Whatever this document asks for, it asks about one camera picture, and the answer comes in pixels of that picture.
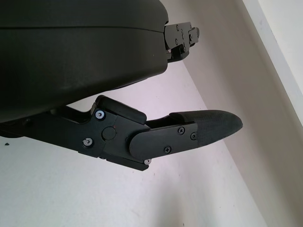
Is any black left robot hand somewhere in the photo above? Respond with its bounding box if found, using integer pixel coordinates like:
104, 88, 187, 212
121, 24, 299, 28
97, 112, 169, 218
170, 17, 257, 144
0, 0, 244, 172

